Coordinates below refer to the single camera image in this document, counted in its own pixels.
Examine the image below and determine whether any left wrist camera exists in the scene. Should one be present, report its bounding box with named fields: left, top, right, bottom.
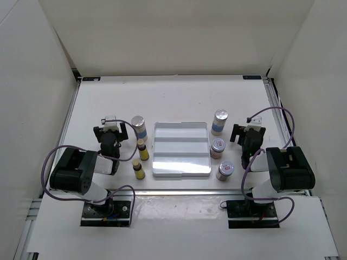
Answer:
left=101, top=115, right=118, bottom=132

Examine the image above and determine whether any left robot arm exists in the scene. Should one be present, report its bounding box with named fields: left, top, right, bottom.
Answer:
left=49, top=119, right=128, bottom=217

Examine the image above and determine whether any yellow small bottle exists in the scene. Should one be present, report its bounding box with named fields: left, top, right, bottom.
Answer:
left=132, top=159, right=145, bottom=179
left=137, top=139, right=150, bottom=161

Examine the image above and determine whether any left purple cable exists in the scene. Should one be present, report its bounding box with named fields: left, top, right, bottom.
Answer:
left=40, top=119, right=139, bottom=227

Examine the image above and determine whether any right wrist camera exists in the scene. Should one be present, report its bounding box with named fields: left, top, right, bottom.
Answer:
left=245, top=116, right=262, bottom=132

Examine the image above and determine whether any lower yellow small bottle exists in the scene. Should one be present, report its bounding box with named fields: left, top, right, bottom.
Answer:
left=132, top=159, right=145, bottom=179

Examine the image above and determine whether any upper yellow small bottle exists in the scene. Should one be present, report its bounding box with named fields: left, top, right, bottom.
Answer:
left=137, top=139, right=150, bottom=161

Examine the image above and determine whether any white divided tray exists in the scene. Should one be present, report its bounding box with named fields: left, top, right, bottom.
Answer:
left=152, top=122, right=211, bottom=178

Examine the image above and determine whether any blue-label bead jar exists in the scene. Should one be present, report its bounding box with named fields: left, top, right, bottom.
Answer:
left=211, top=109, right=228, bottom=136
left=131, top=115, right=147, bottom=142

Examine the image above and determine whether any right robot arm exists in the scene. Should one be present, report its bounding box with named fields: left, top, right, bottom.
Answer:
left=227, top=124, right=316, bottom=218

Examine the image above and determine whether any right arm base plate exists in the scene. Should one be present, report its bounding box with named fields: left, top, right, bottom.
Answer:
left=220, top=200, right=280, bottom=229

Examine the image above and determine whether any spice jar red label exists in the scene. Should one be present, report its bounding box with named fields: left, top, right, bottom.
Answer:
left=216, top=161, right=234, bottom=181
left=210, top=138, right=226, bottom=159

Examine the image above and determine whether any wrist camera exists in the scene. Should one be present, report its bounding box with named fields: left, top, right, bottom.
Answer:
left=101, top=115, right=118, bottom=132
left=245, top=116, right=262, bottom=132

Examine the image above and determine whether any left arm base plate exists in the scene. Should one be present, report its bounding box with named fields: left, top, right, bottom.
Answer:
left=80, top=198, right=132, bottom=228

